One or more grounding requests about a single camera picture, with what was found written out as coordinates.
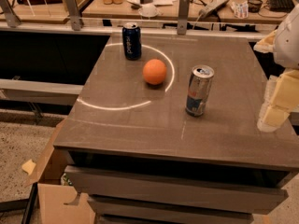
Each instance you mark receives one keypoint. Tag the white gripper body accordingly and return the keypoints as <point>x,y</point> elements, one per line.
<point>289,44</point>

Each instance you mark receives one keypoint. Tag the silver redbull can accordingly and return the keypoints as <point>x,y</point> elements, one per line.
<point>198,90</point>

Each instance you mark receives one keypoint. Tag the white power strip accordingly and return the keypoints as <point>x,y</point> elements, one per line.
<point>213,6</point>

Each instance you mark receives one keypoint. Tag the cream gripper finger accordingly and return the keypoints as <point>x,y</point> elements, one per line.
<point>266,44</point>
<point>281,97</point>

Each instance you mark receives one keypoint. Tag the metal bracket middle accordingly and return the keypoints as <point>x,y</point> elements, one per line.
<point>74,15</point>

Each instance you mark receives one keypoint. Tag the black keyboard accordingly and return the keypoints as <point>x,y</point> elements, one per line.
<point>281,5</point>

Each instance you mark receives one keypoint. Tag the metal bracket right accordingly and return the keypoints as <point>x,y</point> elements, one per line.
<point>183,12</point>

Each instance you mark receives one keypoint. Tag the grey drawer cabinet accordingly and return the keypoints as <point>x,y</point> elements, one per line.
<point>140,157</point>

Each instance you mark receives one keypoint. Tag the white striped box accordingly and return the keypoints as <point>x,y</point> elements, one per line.
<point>240,10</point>

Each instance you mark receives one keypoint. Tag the white bowl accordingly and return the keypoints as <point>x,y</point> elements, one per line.
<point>149,11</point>

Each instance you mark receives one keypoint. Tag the black mesh cup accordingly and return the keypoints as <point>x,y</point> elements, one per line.
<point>254,5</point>

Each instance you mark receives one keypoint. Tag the orange fruit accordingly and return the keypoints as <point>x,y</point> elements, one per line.
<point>154,72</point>

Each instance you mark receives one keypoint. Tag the blue pepsi can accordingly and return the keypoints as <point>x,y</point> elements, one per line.
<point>131,39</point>

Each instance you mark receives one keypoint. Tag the metal bracket left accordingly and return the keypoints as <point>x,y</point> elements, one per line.
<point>12,19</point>

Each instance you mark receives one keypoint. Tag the cardboard box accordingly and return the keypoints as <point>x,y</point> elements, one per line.
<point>58,203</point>

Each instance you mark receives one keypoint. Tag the metal bracket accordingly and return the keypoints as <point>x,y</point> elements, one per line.
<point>12,19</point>
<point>74,15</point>
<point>183,12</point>

